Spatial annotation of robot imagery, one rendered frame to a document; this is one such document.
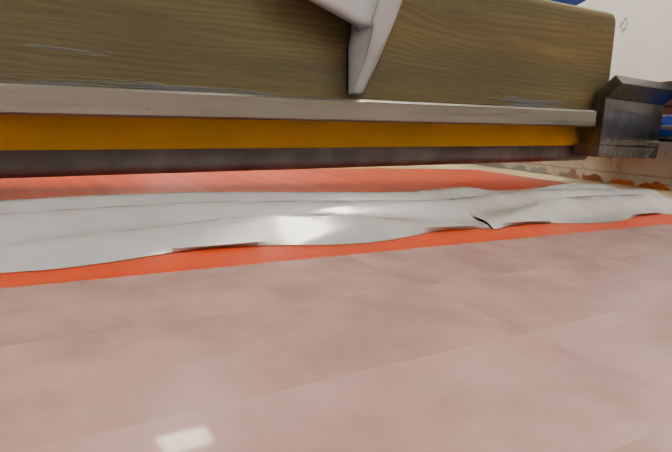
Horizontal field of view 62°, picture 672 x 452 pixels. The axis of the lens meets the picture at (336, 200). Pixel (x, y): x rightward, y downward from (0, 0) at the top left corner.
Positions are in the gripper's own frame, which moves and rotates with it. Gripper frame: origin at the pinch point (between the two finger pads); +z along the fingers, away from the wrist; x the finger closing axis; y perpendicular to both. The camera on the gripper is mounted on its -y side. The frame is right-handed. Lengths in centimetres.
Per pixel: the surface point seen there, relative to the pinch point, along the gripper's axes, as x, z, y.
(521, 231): 11.0, 6.2, -0.9
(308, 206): 8.1, 5.5, 6.4
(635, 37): -103, -36, -200
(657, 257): 15.4, 6.1, -1.9
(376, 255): 12.3, 6.2, 6.6
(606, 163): -1.0, 4.6, -25.5
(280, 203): 7.8, 5.4, 7.3
